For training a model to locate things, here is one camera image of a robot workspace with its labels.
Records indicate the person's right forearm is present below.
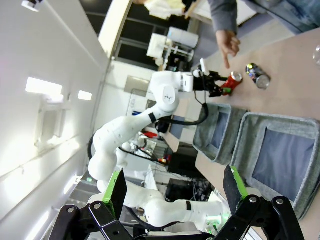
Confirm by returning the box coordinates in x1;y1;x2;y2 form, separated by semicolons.
207;0;238;36

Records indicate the white ceiling air unit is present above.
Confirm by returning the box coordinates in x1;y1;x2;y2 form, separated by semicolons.
34;97;73;149

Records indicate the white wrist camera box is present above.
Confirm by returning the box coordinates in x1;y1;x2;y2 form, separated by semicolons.
192;58;211;78

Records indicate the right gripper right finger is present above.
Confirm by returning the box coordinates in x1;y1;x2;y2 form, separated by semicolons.
217;164;306;240

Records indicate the crushed red soda can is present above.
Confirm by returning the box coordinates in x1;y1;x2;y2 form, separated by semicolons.
219;71;244;98

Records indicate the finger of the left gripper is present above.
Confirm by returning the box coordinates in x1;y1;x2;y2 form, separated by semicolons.
209;84;225;98
212;71;229;83

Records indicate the white lab machine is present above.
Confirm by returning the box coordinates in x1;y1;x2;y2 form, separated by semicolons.
146;26;200;62

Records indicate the small brown side table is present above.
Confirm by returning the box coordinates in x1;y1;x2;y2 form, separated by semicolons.
162;98;195;153

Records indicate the grey fabric basket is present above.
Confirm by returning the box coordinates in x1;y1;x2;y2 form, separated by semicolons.
229;111;320;221
193;102;249;165

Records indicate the black computer tower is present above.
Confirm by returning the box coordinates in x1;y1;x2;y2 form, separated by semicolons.
165;177;196;202

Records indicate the black Pepsi can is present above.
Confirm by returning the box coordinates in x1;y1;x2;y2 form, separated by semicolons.
245;62;272;90

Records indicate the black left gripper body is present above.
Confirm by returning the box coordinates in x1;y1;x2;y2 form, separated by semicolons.
193;70;221;98

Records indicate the person's right hand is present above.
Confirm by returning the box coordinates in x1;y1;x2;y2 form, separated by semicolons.
216;29;241;70

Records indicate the large ceiling light panel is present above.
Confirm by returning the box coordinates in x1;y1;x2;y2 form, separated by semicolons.
25;77;63;95

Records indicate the black equipment case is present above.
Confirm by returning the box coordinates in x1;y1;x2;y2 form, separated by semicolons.
167;151;198;176

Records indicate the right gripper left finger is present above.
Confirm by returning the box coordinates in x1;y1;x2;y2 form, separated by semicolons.
48;168;137;240

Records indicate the small ceiling light panel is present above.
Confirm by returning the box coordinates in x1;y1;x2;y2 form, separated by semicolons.
77;90;93;101

